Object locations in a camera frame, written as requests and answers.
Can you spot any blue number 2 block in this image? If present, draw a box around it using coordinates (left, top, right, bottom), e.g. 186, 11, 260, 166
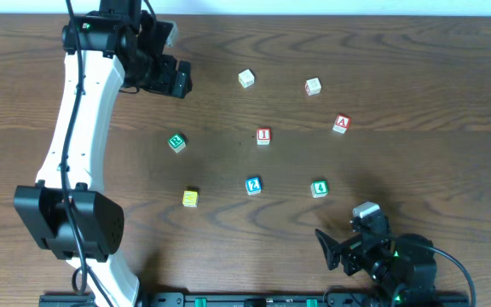
245, 177, 262, 195

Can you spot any red letter I block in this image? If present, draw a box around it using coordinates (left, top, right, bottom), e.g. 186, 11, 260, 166
256, 128, 271, 145

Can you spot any red letter A block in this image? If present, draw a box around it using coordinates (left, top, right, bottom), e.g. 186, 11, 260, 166
332, 114, 350, 134

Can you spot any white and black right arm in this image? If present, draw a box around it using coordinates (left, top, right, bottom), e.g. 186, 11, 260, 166
315, 212, 436, 306

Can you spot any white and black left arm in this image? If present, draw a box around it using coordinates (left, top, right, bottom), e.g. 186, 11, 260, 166
14, 0, 192, 306

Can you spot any green number 4 block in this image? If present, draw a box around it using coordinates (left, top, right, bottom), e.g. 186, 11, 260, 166
310, 180, 329, 198

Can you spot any green letter R block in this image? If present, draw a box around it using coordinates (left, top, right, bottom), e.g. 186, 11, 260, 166
168, 133, 187, 154

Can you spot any plain cream wooden block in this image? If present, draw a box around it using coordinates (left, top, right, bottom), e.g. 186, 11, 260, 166
238, 69, 255, 89

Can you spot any yellow wooden block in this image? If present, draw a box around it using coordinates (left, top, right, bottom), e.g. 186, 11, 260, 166
182, 190, 199, 207

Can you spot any red edged wooden block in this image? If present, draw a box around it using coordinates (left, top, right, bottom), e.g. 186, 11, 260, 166
305, 78, 322, 96

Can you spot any black mounting rail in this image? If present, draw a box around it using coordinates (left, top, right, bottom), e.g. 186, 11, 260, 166
38, 291, 471, 307

